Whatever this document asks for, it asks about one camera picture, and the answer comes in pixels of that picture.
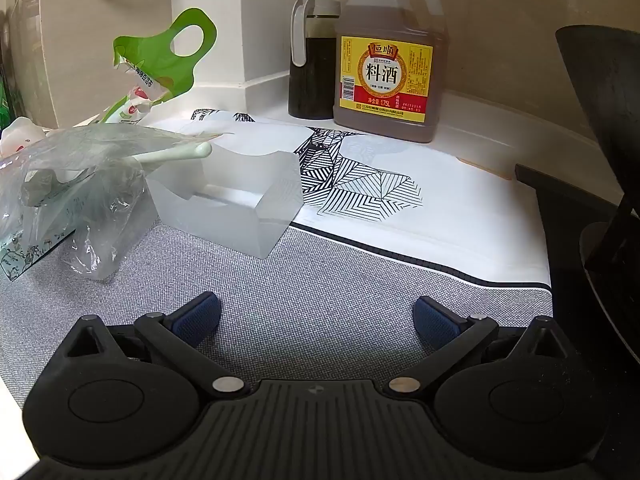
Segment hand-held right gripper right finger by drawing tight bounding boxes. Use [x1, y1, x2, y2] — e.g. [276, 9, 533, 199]
[387, 296, 573, 398]

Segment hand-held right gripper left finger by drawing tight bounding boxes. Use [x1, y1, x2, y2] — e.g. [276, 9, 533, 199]
[50, 292, 251, 401]

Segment translucent plastic container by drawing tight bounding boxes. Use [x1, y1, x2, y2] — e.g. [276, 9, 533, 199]
[145, 142, 303, 261]

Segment green plastic packaging bag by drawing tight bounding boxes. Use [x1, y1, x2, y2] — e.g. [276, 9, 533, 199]
[100, 7, 218, 126]

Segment grey mat with geometric print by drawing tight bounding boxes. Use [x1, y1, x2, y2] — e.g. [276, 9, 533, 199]
[0, 107, 553, 411]

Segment clear plastic bag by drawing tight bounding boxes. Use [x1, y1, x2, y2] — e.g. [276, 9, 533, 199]
[0, 125, 236, 281]

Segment cooking wine jug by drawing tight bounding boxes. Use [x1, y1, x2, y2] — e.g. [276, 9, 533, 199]
[332, 0, 448, 143]

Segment white spout pouch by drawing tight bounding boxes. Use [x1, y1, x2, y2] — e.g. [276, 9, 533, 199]
[0, 116, 47, 159]

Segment dark oil dispenser bottle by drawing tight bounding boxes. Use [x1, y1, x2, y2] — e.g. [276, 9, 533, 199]
[288, 0, 343, 120]

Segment black wok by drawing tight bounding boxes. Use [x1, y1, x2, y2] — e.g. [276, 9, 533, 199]
[555, 25, 640, 271]

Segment pale green handled metal scoop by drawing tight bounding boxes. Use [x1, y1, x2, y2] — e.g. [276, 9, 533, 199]
[25, 142, 213, 206]

